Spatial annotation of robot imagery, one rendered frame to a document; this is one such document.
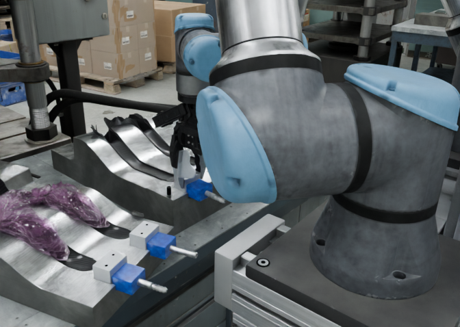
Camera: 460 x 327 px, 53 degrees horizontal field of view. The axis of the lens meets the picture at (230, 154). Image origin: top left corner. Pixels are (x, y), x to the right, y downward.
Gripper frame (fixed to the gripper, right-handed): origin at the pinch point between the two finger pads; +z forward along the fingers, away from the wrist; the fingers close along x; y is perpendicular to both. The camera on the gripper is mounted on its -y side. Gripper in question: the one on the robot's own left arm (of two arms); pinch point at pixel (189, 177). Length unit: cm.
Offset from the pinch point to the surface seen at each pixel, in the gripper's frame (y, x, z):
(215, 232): 7.7, 0.4, 11.2
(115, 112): -273, 173, 91
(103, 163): -22.8, -6.9, 1.4
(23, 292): -1.1, -39.2, 8.2
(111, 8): -323, 215, 7
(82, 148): -31.3, -6.9, 0.1
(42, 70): -70, 5, -11
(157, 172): -11.8, 0.9, 3.1
